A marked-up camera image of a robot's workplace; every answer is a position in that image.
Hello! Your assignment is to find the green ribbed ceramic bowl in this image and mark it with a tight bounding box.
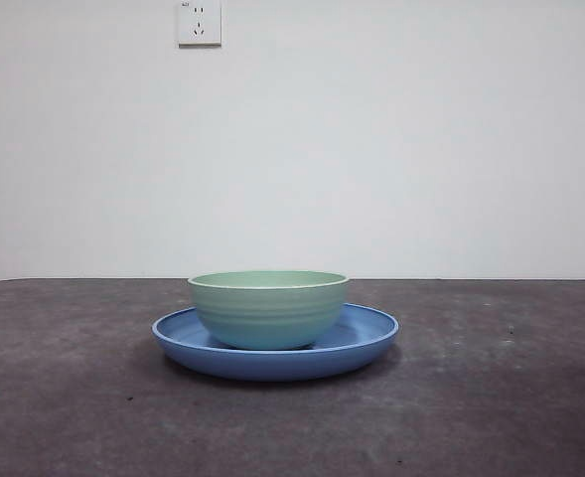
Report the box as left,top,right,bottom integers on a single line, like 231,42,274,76
187,269,351,351

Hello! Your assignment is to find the white wall power socket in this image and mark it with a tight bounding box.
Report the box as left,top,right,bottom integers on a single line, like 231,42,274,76
177,0,222,50

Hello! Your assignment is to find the blue round plate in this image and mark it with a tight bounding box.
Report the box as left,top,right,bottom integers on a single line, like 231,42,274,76
151,301,400,383

